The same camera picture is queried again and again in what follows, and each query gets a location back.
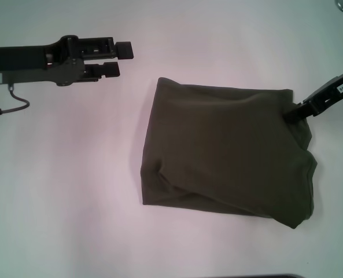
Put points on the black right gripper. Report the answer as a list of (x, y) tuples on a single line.
[(330, 95)]

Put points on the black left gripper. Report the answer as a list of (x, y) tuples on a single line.
[(38, 63)]

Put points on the dark green printed T-shirt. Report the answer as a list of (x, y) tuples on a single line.
[(226, 150)]

